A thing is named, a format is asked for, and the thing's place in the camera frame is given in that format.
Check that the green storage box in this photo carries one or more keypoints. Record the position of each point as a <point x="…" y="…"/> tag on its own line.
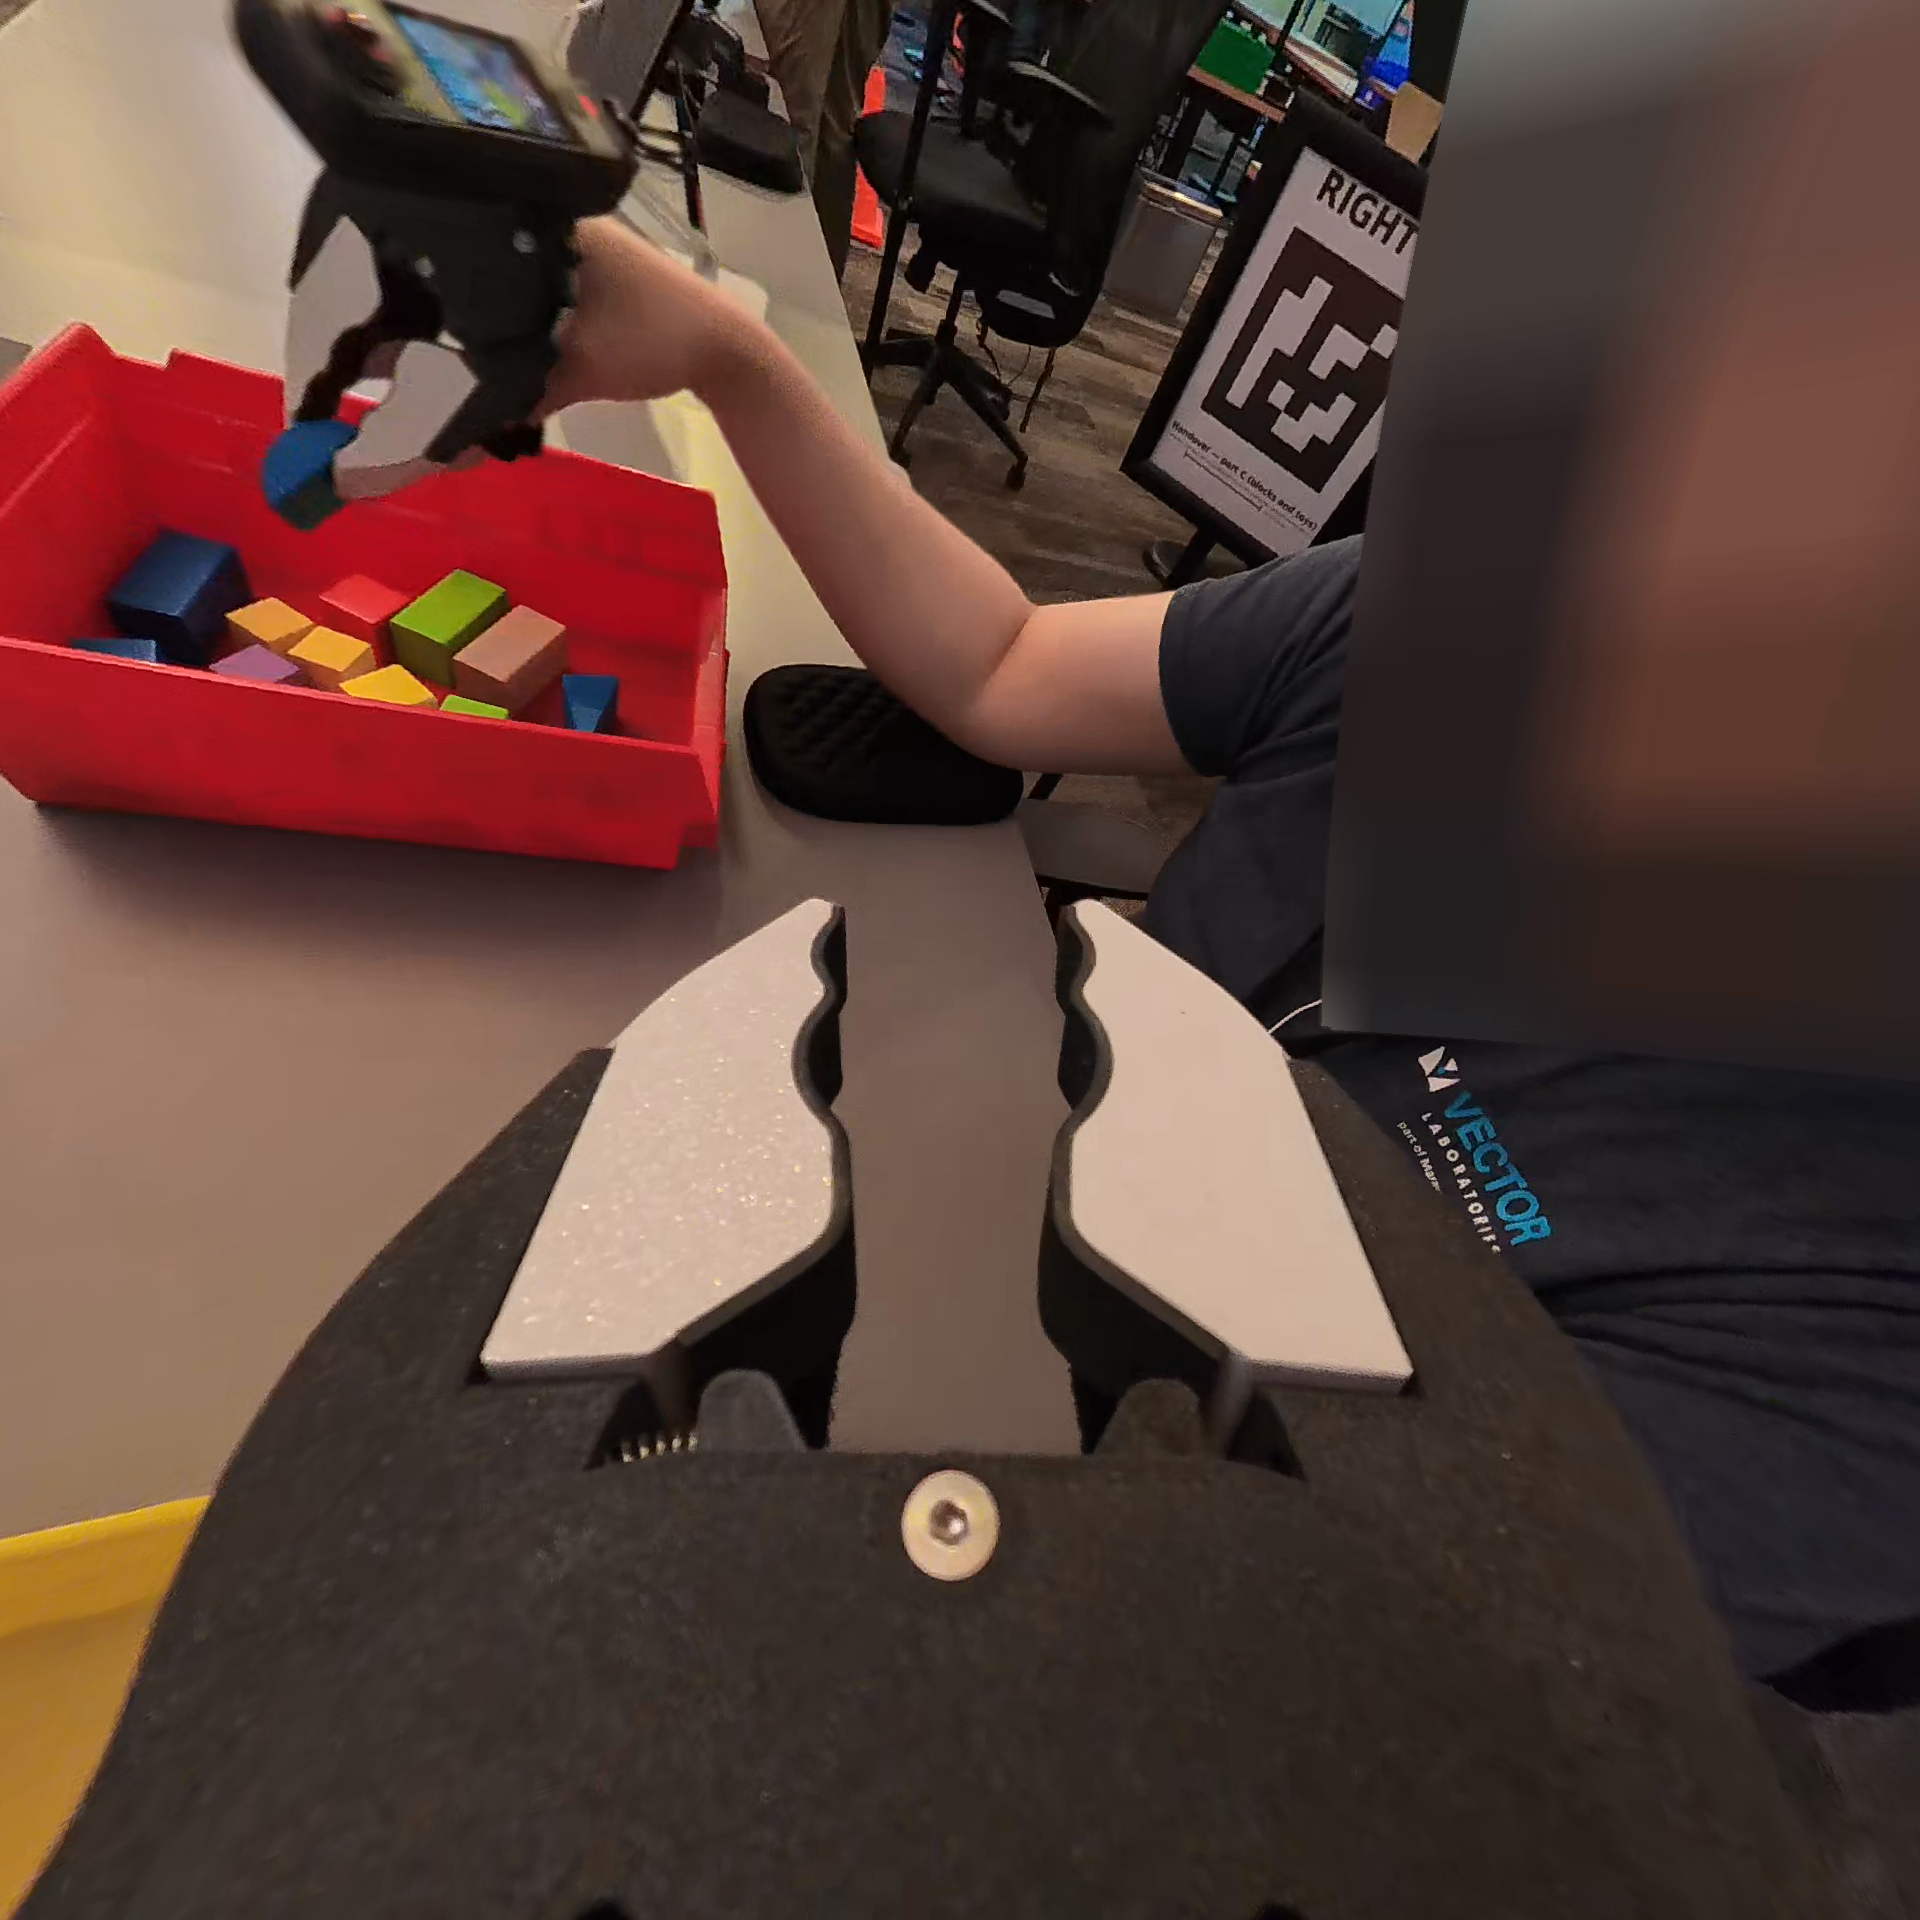
<point x="1230" y="57"/>

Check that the black foam pad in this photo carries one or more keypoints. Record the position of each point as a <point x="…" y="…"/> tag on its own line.
<point x="870" y="747"/>

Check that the red plastic bin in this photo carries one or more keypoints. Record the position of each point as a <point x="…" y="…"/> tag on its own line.
<point x="374" y="778"/>

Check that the blue wooden half cylinder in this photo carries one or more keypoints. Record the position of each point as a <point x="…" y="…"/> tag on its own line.
<point x="299" y="479"/>

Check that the black round device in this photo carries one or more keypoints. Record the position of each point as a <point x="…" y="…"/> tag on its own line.
<point x="749" y="143"/>

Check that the person's right hand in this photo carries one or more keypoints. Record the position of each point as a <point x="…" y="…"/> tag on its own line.
<point x="637" y="318"/>

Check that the natural wooden rectangular block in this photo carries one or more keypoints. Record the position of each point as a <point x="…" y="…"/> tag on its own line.
<point x="513" y="657"/>

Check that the blue wooden cube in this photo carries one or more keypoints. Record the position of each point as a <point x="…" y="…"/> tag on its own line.
<point x="594" y="700"/>

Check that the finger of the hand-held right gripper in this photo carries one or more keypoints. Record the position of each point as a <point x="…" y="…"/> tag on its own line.
<point x="421" y="407"/>
<point x="318" y="311"/>

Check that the red wooden cube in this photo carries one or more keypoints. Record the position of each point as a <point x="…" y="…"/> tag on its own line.
<point x="367" y="596"/>

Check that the orange traffic cone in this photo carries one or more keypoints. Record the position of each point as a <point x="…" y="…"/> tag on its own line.
<point x="870" y="193"/>

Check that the framed tag sign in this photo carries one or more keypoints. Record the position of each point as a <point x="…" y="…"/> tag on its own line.
<point x="1295" y="359"/>

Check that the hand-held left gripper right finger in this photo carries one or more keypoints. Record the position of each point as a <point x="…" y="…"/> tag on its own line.
<point x="1216" y="1202"/>

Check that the person's right forearm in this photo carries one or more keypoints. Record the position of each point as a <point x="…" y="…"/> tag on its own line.
<point x="929" y="596"/>

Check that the black office chair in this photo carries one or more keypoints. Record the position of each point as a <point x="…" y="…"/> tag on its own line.
<point x="974" y="193"/>

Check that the blue rectangular wooden block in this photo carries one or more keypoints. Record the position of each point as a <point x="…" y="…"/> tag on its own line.
<point x="113" y="650"/>
<point x="180" y="586"/>

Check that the yellow plastic bin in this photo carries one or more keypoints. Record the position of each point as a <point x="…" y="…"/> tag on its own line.
<point x="63" y="1622"/>

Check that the grey storage box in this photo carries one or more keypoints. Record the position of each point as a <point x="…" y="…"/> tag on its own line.
<point x="1167" y="245"/>

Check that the yellow wooden cube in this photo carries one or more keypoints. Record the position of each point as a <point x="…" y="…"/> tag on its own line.
<point x="388" y="686"/>
<point x="330" y="657"/>
<point x="269" y="622"/>

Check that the purple wooden cube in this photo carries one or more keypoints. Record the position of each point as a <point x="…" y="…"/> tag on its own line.
<point x="256" y="665"/>

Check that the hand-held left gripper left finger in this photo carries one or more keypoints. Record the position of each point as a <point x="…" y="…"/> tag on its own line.
<point x="676" y="1202"/>

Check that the green rectangular wooden block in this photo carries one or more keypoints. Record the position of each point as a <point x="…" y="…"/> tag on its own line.
<point x="472" y="708"/>
<point x="450" y="614"/>

